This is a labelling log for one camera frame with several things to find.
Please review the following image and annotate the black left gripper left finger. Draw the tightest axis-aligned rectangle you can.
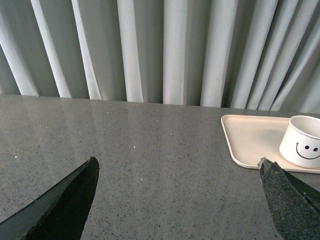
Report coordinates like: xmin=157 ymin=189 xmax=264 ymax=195
xmin=0 ymin=157 xmax=100 ymax=240

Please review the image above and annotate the grey-white pleated curtain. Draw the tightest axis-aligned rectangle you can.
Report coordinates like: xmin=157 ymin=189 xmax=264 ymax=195
xmin=0 ymin=0 xmax=320 ymax=114

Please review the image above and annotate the white smiley mug black handle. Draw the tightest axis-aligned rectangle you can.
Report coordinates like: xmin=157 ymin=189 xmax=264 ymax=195
xmin=279 ymin=115 xmax=320 ymax=169

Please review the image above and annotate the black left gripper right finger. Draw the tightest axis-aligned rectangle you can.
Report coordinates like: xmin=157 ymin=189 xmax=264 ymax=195
xmin=258 ymin=157 xmax=320 ymax=240

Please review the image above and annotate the cream rectangular tray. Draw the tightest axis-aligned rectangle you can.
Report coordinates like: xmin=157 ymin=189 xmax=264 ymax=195
xmin=221 ymin=114 xmax=320 ymax=174

